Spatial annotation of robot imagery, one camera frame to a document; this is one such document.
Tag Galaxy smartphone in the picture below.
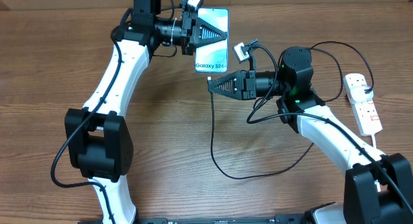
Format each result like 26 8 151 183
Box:
194 8 229 73

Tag black charger cable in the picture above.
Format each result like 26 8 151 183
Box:
206 41 375 180

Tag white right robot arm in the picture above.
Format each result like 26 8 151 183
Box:
207 46 412 223

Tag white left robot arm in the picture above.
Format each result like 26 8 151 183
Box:
61 0 229 223

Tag white charger adapter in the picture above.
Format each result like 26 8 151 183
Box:
348 86 374 104

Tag white power strip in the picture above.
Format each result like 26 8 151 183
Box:
343 74 383 136

